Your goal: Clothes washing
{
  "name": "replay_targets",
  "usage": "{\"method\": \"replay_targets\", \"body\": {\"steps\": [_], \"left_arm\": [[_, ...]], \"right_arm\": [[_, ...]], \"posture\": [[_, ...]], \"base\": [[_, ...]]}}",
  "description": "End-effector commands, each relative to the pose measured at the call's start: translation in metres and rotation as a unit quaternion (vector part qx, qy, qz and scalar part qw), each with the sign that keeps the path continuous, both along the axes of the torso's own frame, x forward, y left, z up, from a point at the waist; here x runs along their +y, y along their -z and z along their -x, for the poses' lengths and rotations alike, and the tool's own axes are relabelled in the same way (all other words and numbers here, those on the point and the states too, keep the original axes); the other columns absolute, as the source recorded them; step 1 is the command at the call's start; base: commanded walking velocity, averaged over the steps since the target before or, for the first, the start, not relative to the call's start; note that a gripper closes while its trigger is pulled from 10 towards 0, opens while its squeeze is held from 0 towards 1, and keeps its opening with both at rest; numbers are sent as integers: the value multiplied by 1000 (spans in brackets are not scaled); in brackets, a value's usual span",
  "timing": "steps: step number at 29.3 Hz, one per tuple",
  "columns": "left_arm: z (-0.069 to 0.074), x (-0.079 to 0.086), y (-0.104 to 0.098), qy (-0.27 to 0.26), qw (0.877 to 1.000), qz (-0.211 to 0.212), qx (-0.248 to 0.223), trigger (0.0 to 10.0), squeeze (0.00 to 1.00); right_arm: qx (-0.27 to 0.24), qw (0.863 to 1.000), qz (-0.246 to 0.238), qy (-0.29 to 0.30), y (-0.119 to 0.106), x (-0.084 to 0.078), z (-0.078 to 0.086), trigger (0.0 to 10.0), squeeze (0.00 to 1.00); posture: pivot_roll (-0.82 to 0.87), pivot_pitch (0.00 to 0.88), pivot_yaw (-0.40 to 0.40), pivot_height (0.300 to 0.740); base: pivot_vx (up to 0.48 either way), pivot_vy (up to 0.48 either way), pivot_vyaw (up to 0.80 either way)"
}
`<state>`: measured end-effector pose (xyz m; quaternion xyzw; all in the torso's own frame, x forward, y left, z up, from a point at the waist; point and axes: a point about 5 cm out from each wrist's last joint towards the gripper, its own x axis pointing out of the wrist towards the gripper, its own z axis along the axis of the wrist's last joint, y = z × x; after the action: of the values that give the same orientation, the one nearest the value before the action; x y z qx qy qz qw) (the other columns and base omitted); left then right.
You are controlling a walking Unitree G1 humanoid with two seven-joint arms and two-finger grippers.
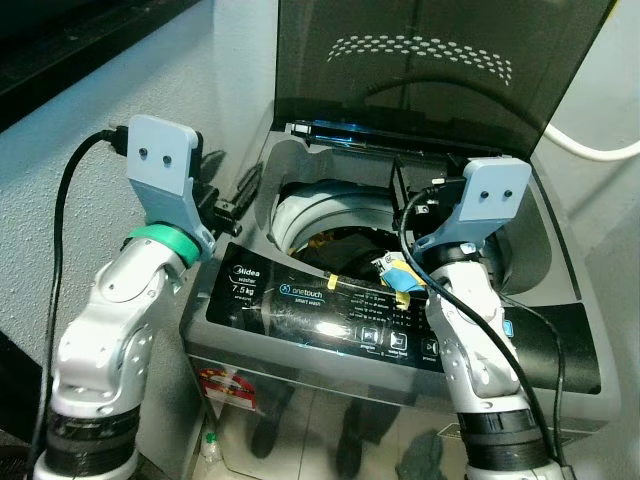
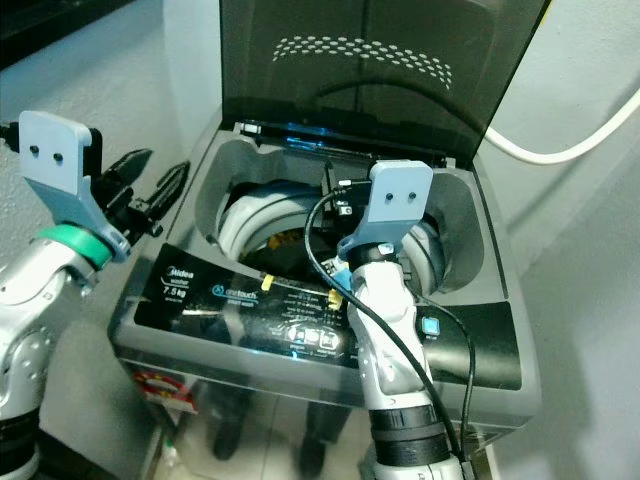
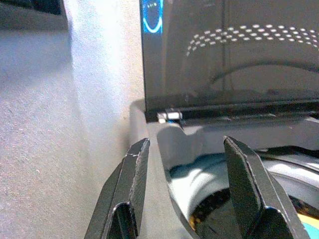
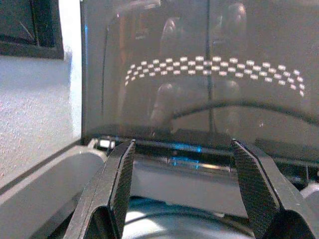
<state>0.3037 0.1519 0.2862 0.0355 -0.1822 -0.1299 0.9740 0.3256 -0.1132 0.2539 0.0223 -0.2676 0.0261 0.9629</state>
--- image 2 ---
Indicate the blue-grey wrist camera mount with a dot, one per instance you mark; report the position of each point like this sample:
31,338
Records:
400,195
60,160

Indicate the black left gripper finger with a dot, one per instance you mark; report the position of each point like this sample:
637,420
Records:
139,175
174,190

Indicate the black crumpled laundry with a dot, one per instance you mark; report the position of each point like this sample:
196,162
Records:
300,262

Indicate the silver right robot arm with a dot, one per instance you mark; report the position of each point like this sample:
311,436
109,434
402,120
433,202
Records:
390,350

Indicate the dark translucent washer lid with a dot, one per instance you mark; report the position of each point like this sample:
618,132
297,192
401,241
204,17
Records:
380,110

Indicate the grey top-load washing machine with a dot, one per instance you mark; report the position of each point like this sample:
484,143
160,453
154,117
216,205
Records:
210,300

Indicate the red round washer sticker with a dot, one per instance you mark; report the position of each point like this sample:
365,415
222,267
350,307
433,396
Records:
165,390

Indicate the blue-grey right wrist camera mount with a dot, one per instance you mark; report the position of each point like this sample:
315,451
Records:
400,195

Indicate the small clear plastic bottle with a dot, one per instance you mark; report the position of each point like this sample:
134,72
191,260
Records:
165,458

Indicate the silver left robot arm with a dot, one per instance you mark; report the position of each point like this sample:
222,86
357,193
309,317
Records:
40,320

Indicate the yellow blue tape tag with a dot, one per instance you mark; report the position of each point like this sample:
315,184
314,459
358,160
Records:
340,280

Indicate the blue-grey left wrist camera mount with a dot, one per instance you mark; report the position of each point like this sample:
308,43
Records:
60,160

